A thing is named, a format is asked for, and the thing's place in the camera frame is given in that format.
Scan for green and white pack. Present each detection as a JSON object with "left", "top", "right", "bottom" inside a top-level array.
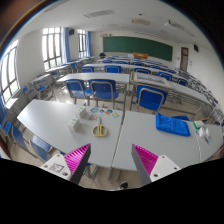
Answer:
[{"left": 193, "top": 119, "right": 205, "bottom": 129}]

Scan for large window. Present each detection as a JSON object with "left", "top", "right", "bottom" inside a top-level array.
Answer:
[
  {"left": 42, "top": 27, "right": 63, "bottom": 70},
  {"left": 0, "top": 44, "right": 20, "bottom": 103}
]

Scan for group of blue chairs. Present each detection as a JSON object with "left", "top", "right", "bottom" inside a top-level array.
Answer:
[{"left": 68, "top": 54, "right": 189, "bottom": 87}]

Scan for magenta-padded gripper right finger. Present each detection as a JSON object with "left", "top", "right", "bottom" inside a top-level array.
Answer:
[{"left": 130, "top": 143, "right": 182, "bottom": 187}]

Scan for ceiling light panels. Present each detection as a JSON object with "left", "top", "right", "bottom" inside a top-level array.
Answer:
[{"left": 83, "top": 9, "right": 196, "bottom": 38}]

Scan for brown wooden door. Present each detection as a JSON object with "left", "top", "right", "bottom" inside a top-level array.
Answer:
[{"left": 180, "top": 46, "right": 190, "bottom": 72}]

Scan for green chalkboard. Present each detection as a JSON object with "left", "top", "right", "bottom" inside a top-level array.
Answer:
[{"left": 102, "top": 35, "right": 174, "bottom": 62}]

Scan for rows of grey desks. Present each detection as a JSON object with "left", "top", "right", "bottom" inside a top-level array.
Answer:
[{"left": 28, "top": 54, "right": 221, "bottom": 114}]

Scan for framed picture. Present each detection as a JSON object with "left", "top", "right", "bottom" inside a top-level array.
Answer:
[{"left": 129, "top": 70, "right": 174, "bottom": 90}]

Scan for white ceiling projector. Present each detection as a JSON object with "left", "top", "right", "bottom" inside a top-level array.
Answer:
[{"left": 164, "top": 20, "right": 181, "bottom": 29}]

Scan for yellow-handled scissors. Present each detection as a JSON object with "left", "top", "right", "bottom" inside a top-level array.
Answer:
[{"left": 91, "top": 116, "right": 109, "bottom": 138}]

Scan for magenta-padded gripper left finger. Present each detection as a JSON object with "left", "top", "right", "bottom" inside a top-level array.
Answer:
[{"left": 39, "top": 143, "right": 92, "bottom": 185}]

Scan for ceiling air conditioner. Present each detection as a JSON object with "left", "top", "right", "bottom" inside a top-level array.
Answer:
[{"left": 131, "top": 18, "right": 152, "bottom": 26}]

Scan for orange object on lectern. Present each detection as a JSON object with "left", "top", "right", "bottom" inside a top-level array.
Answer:
[{"left": 132, "top": 52, "right": 149, "bottom": 60}]

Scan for small white carton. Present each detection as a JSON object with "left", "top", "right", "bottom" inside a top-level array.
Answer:
[{"left": 198, "top": 127, "right": 211, "bottom": 139}]

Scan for small white box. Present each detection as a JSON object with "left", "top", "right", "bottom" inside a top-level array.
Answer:
[
  {"left": 75, "top": 107, "right": 91, "bottom": 120},
  {"left": 67, "top": 117, "right": 82, "bottom": 132}
]

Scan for blue towel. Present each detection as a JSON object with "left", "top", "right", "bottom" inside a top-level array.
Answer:
[{"left": 155, "top": 112, "right": 192, "bottom": 138}]

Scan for blue curtain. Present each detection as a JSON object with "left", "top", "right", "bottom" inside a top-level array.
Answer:
[
  {"left": 86, "top": 31, "right": 92, "bottom": 58},
  {"left": 63, "top": 27, "right": 71, "bottom": 64}
]

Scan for narrow window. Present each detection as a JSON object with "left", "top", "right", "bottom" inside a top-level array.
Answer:
[{"left": 77, "top": 29, "right": 88, "bottom": 58}]

